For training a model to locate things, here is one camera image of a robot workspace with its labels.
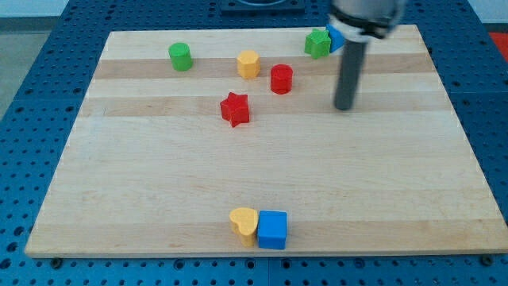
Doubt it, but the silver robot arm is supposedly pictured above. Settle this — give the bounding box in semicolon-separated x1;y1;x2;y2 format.
329;0;406;42

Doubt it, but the yellow heart block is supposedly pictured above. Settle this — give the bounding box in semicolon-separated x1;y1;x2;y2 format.
229;207;259;247

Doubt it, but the blue cube block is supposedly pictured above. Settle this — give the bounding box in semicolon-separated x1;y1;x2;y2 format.
257;210;287;249

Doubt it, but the red star block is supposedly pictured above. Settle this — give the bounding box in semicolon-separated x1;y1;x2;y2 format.
220;92;250;128

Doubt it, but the light wooden board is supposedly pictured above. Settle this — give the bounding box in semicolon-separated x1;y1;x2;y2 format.
25;25;507;258

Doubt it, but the red cylinder block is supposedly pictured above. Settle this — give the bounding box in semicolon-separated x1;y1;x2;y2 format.
270;64;294;95

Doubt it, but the yellow hexagon block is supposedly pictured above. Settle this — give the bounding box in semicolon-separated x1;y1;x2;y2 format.
237;50;260;79

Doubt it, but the green cylinder block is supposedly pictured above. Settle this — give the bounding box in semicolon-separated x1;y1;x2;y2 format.
168;42;193;72

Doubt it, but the green star block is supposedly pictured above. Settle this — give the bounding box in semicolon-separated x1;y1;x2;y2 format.
304;29;331;59

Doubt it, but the blue triangle block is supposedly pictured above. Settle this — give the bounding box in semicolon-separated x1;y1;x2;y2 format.
326;24;344;53

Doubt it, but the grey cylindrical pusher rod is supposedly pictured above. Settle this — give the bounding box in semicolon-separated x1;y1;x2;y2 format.
334;40;368;110

